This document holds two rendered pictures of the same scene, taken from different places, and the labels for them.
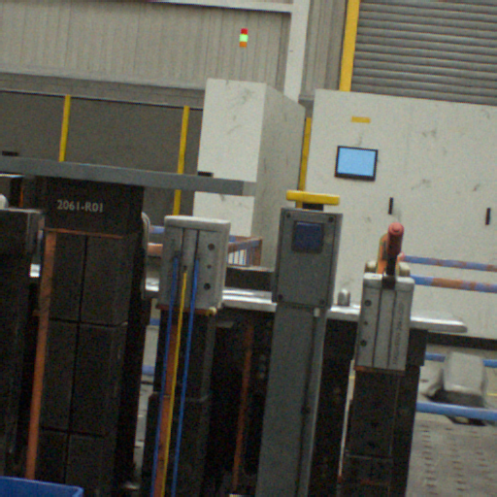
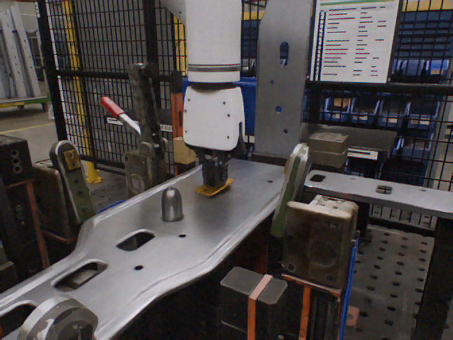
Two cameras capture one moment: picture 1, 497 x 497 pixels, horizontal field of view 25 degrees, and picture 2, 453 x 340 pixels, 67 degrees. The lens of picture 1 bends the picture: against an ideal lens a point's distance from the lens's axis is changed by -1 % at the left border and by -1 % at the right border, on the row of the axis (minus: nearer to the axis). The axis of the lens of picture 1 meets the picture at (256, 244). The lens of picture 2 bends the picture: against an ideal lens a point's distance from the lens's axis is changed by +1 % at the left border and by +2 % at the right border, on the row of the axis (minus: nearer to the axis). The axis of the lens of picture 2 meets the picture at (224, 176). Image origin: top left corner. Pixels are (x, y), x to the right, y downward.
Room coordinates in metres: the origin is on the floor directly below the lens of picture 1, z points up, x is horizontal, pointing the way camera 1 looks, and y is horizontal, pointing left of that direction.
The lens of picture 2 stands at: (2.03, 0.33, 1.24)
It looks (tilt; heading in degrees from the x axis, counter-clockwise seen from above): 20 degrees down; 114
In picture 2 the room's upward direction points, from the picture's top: straight up
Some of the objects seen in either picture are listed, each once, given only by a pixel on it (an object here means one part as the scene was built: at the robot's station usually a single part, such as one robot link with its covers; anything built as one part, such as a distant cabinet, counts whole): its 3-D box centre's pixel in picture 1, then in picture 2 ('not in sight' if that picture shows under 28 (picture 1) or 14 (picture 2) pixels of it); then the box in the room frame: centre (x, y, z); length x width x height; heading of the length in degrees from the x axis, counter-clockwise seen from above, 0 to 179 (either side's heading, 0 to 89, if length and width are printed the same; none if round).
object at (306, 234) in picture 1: (308, 236); not in sight; (1.31, -0.06, 1.11); 0.03 x 0.01 x 0.03; 84
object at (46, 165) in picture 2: not in sight; (71, 262); (1.57, 0.70, 0.88); 0.11 x 0.09 x 0.37; 174
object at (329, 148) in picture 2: not in sight; (320, 208); (1.94, 1.11, 0.88); 0.08 x 0.08 x 0.36; 84
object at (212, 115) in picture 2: not in sight; (214, 112); (1.78, 0.85, 1.14); 0.10 x 0.07 x 0.11; 174
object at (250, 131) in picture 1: (250, 177); not in sight; (10.76, 0.11, 1.22); 2.40 x 0.54 x 2.45; 170
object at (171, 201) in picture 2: not in sight; (171, 206); (1.77, 0.73, 1.02); 0.03 x 0.03 x 0.07
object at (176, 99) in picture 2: not in sight; (180, 183); (1.64, 0.97, 0.95); 0.03 x 0.01 x 0.50; 84
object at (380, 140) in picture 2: not in sight; (232, 127); (1.63, 1.31, 1.01); 0.90 x 0.22 x 0.03; 174
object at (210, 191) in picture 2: not in sight; (214, 183); (1.78, 0.85, 1.01); 0.08 x 0.04 x 0.01; 84
